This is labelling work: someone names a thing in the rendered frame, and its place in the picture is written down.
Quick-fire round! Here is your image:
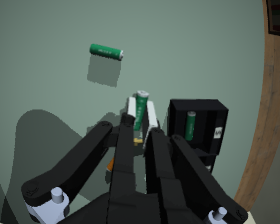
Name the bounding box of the black rack of labelled bins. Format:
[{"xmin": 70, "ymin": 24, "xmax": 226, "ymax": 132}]
[{"xmin": 168, "ymin": 99, "xmax": 229, "ymax": 174}]

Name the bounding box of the orange cylinder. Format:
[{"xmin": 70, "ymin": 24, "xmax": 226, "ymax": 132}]
[{"xmin": 107, "ymin": 157, "xmax": 114, "ymax": 172}]

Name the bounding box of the green aa battery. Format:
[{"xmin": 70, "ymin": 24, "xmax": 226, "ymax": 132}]
[
  {"xmin": 134, "ymin": 91, "xmax": 149, "ymax": 131},
  {"xmin": 90, "ymin": 44, "xmax": 124, "ymax": 60},
  {"xmin": 184, "ymin": 111, "xmax": 196, "ymax": 141}
]

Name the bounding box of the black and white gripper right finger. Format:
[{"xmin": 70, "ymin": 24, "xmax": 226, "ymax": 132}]
[{"xmin": 142, "ymin": 101, "xmax": 248, "ymax": 224}]

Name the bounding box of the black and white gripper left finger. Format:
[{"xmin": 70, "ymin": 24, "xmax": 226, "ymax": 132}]
[{"xmin": 21, "ymin": 97, "xmax": 137, "ymax": 224}]

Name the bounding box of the brass bolt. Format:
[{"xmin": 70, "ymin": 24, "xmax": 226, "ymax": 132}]
[{"xmin": 134, "ymin": 138, "xmax": 142, "ymax": 146}]

